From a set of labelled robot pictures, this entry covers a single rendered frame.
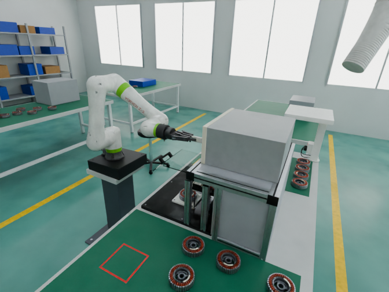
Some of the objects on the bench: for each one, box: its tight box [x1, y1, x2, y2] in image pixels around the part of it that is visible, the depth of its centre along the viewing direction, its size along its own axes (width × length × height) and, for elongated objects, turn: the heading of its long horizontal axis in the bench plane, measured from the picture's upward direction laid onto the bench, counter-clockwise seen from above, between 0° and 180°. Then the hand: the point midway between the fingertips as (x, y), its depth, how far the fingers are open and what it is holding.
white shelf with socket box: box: [284, 104, 334, 162], centre depth 203 cm, size 35×37×46 cm
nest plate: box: [172, 188, 202, 209], centre depth 150 cm, size 15×15×1 cm
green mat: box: [39, 209, 301, 292], centre depth 99 cm, size 94×61×1 cm, turn 58°
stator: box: [216, 249, 241, 274], centre depth 108 cm, size 11×11×4 cm
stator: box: [168, 264, 195, 292], centre depth 100 cm, size 11×11×4 cm
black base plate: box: [141, 171, 213, 236], centre depth 160 cm, size 47×64×2 cm
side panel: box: [212, 188, 278, 261], centre depth 112 cm, size 28×3×32 cm, turn 58°
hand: (197, 139), depth 135 cm, fingers closed
